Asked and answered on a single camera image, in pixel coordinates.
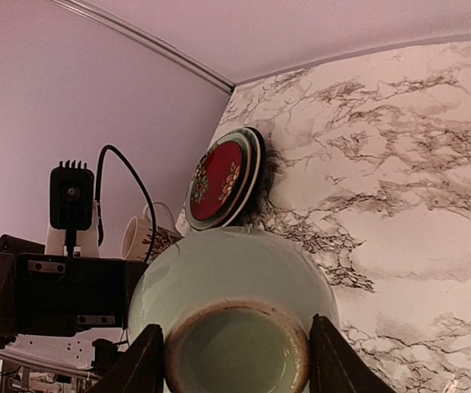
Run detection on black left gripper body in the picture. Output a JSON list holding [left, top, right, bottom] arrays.
[[0, 235, 147, 337]]

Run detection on red green leaf plate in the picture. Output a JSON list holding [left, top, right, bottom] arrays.
[[205, 127, 265, 229]]

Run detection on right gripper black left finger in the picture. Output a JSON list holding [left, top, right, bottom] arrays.
[[95, 324, 164, 393]]

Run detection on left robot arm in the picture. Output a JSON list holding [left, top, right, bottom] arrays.
[[0, 234, 147, 380]]

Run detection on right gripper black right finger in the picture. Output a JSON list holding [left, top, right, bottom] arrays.
[[310, 314, 395, 393]]

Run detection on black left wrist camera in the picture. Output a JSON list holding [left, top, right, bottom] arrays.
[[45, 160, 99, 257]]

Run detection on pale green flower plate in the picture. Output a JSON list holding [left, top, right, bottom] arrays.
[[185, 132, 251, 231]]

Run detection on dark red flower plate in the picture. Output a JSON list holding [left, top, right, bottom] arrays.
[[189, 141, 242, 221]]

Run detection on pale green flower bowl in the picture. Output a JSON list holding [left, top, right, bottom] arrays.
[[128, 227, 339, 392]]

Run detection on aluminium left corner post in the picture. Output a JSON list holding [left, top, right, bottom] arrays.
[[52, 0, 235, 95]]

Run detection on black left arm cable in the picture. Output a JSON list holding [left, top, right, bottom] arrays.
[[94, 144, 158, 263]]

